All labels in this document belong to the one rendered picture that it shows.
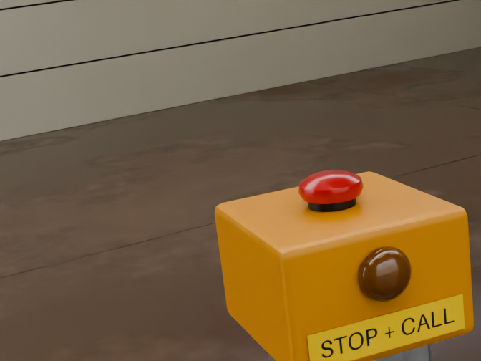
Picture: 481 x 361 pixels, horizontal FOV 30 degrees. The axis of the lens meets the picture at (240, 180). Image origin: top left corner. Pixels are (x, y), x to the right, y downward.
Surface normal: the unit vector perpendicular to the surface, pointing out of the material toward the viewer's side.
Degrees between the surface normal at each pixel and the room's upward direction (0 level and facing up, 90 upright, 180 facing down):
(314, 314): 90
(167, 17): 90
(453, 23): 90
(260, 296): 90
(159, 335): 0
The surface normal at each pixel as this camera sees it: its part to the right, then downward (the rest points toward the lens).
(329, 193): -0.16, 0.07
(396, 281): 0.41, 0.25
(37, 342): -0.12, -0.96
